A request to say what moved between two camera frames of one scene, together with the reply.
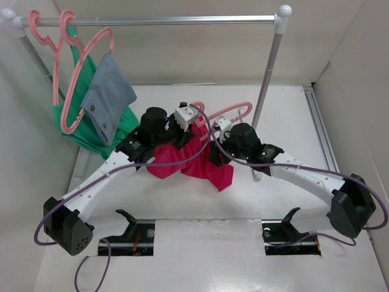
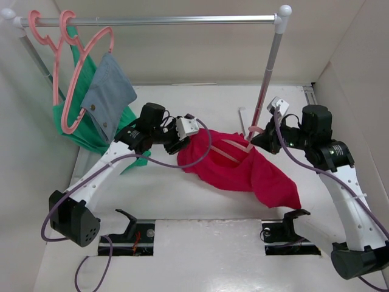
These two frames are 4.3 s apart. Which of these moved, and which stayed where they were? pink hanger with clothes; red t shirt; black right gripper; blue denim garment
Moved: black right gripper; red t shirt
Stayed: pink hanger with clothes; blue denim garment
